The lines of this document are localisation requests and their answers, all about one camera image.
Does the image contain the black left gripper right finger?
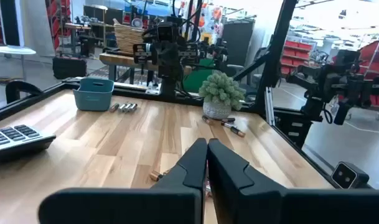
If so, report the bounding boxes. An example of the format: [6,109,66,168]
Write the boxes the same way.
[207,138,379,224]

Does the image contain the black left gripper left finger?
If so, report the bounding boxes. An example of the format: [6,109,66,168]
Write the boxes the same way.
[38,138,208,224]

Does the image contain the wicker basket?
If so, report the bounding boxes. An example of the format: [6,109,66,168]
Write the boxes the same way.
[113,18,146,56]

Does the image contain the wooden bench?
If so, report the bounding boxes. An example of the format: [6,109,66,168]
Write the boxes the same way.
[98,52,193,82]

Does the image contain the teal plastic bin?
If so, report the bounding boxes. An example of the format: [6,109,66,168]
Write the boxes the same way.
[72,77,115,112]

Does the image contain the artificial green plant in pot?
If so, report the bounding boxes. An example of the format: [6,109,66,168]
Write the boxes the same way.
[198,70,246,121]

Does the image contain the black carrying case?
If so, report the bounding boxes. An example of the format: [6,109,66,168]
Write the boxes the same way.
[52,55,88,80]

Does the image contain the black cabinet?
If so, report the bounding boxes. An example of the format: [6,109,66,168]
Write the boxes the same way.
[222,19,256,68]

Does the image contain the black curved chair back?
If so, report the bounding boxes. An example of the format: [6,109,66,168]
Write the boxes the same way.
[4,80,43,105]

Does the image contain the white round table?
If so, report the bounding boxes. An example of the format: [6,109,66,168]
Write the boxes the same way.
[0,45,37,56]

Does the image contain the white calculator with dark keys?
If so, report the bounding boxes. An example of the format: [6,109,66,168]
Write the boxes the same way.
[0,123,57,164]

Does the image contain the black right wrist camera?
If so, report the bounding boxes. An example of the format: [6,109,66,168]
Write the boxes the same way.
[157,24,175,42]

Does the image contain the small black table camera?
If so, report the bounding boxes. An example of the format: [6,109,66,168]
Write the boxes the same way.
[330,161,370,190]

